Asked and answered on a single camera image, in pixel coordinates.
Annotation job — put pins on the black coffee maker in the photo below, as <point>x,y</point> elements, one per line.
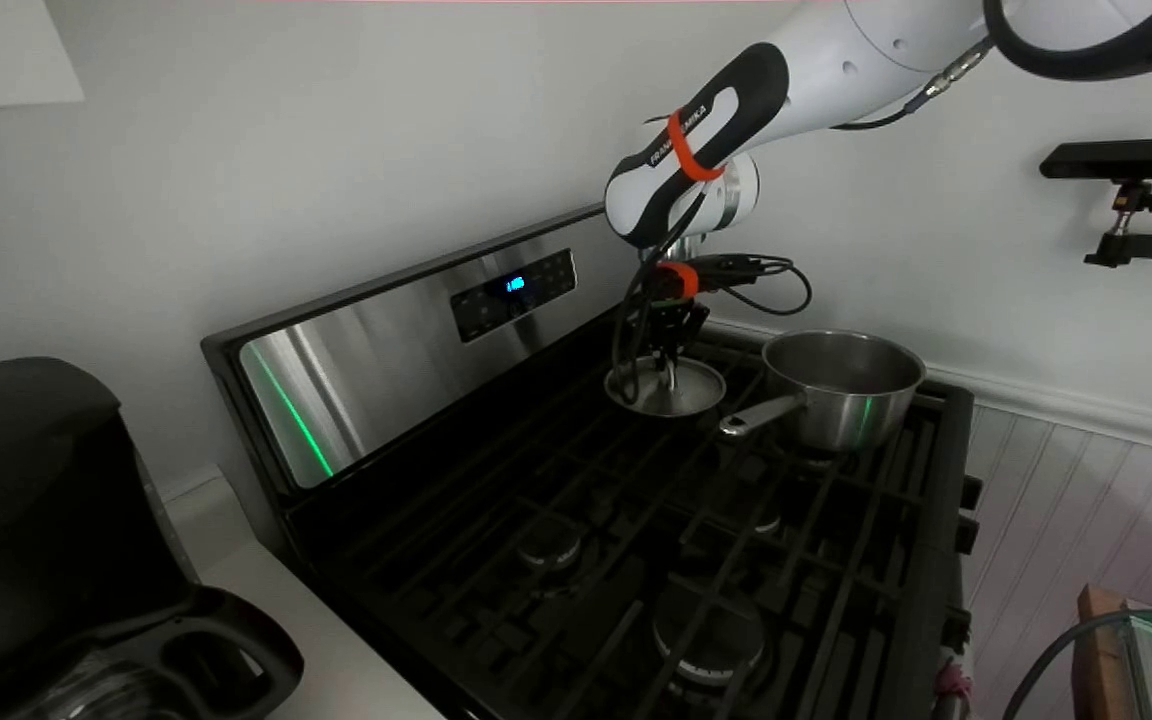
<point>102,618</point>

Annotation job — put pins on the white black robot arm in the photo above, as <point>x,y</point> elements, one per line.
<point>896,140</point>

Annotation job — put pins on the black wall mounted bracket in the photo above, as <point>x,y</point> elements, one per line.
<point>1129,168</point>

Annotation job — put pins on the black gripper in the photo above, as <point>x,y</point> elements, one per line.
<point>663,306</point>

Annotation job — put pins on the green glass box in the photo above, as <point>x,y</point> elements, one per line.
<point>1115,662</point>

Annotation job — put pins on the stainless steel saucepan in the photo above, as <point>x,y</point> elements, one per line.
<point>828,388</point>

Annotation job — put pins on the black stainless gas stove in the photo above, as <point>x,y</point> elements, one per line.
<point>441,461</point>

